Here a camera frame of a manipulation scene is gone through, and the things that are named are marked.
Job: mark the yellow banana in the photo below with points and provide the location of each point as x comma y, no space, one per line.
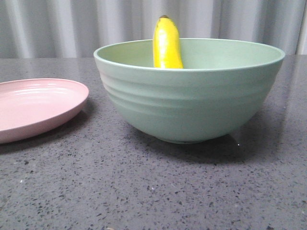
166,45

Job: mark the green bowl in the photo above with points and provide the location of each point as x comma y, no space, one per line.
222,85

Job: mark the pink plate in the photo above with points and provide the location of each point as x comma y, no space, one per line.
33,106

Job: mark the grey curtain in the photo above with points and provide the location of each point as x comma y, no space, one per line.
75,28

